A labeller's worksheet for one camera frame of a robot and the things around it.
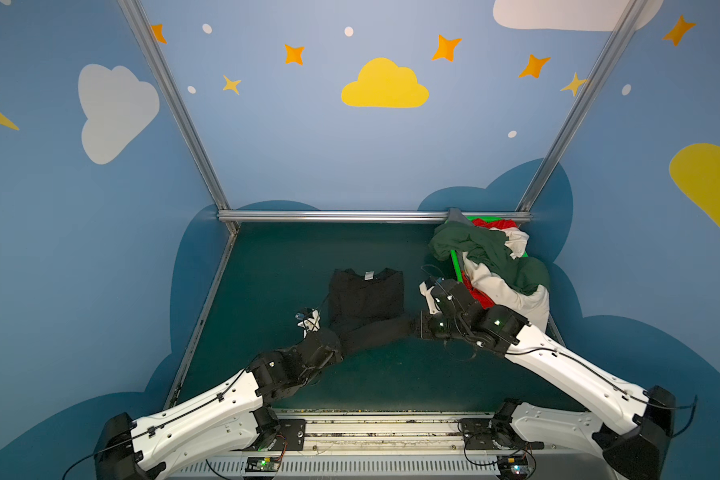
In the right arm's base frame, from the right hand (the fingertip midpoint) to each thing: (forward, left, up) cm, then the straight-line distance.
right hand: (412, 322), depth 75 cm
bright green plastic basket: (+50, -32, -11) cm, 61 cm away
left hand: (-5, +16, -5) cm, 18 cm away
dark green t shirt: (+34, -30, -9) cm, 46 cm away
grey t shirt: (+51, -20, -9) cm, 56 cm away
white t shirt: (+16, -31, -7) cm, 36 cm away
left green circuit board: (-30, +36, -19) cm, 50 cm away
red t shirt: (+49, -32, -12) cm, 60 cm away
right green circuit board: (-27, -26, -20) cm, 42 cm away
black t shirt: (+14, +12, -20) cm, 28 cm away
